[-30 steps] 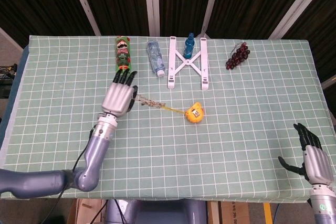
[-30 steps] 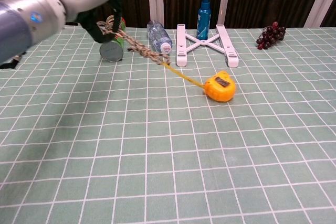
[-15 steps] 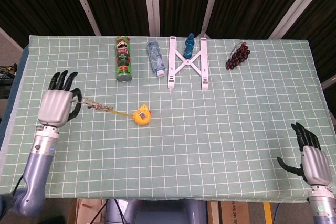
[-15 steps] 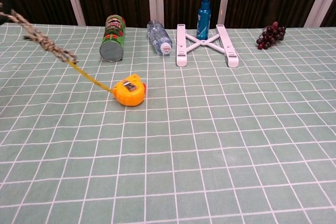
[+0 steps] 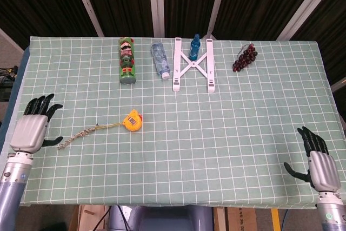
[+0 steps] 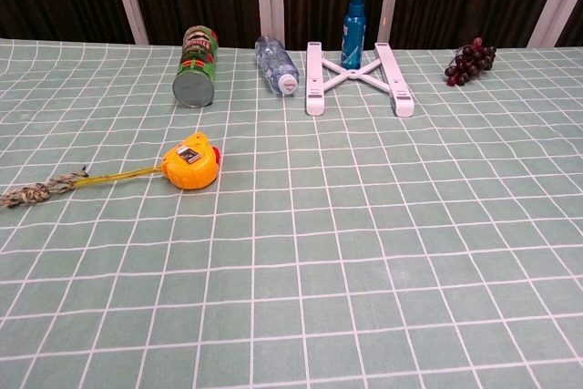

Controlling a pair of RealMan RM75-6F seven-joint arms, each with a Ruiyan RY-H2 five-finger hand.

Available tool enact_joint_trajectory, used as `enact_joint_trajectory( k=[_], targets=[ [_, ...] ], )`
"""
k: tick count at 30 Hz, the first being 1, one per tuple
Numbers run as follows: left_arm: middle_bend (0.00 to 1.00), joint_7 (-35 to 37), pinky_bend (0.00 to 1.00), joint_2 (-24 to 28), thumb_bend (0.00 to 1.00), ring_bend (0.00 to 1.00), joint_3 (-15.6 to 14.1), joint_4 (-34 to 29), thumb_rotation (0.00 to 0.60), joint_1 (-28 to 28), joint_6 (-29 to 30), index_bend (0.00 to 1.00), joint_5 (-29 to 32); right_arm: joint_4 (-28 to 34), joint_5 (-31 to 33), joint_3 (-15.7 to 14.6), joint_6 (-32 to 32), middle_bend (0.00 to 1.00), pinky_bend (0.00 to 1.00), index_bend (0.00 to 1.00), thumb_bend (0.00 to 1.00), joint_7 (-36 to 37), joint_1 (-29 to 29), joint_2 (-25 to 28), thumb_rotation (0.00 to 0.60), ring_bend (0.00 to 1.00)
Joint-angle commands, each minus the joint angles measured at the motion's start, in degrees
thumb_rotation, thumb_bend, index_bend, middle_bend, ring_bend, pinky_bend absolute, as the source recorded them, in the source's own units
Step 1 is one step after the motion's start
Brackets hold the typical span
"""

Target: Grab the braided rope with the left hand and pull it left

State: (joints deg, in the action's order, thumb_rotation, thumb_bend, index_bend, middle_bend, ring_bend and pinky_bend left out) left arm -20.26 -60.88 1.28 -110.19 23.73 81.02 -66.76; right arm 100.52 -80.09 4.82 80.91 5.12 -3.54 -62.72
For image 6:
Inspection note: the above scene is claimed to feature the yellow tape measure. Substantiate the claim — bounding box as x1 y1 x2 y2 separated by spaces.
72 131 223 191

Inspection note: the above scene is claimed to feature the braided grey beige rope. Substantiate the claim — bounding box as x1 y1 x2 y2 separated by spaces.
0 169 88 210

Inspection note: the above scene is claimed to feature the white folding laptop stand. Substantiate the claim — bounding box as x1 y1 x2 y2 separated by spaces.
303 41 416 118

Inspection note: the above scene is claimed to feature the green checked tablecloth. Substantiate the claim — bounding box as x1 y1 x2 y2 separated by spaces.
0 37 583 389

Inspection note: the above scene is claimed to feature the clear plastic water bottle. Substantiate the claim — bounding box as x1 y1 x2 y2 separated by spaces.
253 35 301 97

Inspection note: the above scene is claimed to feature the green chips can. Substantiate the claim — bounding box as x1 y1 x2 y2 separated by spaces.
171 25 220 109

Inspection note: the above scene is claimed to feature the blue spray bottle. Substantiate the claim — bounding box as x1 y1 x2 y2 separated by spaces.
340 0 368 70

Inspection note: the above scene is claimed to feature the dark purple grape bunch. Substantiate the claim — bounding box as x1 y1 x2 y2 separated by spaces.
444 36 497 87

